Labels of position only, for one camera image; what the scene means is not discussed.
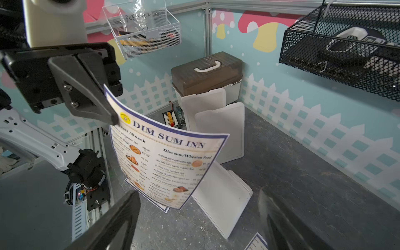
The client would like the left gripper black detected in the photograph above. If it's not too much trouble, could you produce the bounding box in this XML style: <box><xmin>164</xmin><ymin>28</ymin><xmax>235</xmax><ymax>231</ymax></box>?
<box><xmin>1</xmin><ymin>43</ymin><xmax>123</xmax><ymax>125</ymax></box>

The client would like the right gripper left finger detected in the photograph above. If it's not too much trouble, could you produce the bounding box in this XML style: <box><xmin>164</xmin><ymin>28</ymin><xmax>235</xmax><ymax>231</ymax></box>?
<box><xmin>67</xmin><ymin>190</ymin><xmax>141</xmax><ymax>250</ymax></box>

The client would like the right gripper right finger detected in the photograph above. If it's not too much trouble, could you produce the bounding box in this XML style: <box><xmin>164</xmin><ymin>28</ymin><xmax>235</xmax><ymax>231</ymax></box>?
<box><xmin>258</xmin><ymin>189</ymin><xmax>332</xmax><ymax>250</ymax></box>

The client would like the dim sum menu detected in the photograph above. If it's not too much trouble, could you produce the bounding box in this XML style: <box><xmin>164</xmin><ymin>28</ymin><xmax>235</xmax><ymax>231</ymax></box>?
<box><xmin>245</xmin><ymin>232</ymin><xmax>268</xmax><ymax>250</ymax></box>
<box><xmin>125</xmin><ymin>178</ymin><xmax>170</xmax><ymax>213</ymax></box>
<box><xmin>105</xmin><ymin>91</ymin><xmax>228</xmax><ymax>209</ymax></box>

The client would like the yellow black utility knife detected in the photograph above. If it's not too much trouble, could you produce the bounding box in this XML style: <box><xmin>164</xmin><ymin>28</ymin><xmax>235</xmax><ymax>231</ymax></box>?
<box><xmin>120</xmin><ymin>34</ymin><xmax>166</xmax><ymax>53</ymax></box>

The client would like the clear plastic labelled bag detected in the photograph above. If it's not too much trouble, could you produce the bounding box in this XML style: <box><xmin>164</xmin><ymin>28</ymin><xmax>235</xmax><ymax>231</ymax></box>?
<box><xmin>121</xmin><ymin>1</ymin><xmax>151</xmax><ymax>33</ymax></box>

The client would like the black tray with parts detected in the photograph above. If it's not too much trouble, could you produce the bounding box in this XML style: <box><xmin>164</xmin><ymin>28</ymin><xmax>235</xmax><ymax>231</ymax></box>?
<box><xmin>162</xmin><ymin>110</ymin><xmax>180</xmax><ymax>128</ymax></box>

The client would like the black tape roll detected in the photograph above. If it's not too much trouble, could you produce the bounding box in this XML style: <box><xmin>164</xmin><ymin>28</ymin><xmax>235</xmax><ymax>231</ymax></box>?
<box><xmin>160</xmin><ymin>30</ymin><xmax>181</xmax><ymax>46</ymax></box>

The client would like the brown lid storage box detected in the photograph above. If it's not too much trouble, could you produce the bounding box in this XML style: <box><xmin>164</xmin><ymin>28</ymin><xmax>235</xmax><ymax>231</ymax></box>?
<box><xmin>171</xmin><ymin>52</ymin><xmax>243</xmax><ymax>104</ymax></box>

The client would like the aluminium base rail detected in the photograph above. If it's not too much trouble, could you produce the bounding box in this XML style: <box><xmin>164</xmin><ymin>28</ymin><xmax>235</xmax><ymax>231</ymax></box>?
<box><xmin>70</xmin><ymin>128</ymin><xmax>111</xmax><ymax>241</ymax></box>

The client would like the green handled tool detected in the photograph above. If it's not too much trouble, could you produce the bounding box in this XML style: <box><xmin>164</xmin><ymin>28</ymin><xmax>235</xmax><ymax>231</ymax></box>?
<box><xmin>175</xmin><ymin>106</ymin><xmax>186</xmax><ymax>127</ymax></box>

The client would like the black mesh wall basket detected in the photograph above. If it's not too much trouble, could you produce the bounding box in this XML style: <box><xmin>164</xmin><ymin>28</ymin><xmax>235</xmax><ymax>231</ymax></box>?
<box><xmin>279</xmin><ymin>3</ymin><xmax>400</xmax><ymax>101</ymax></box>

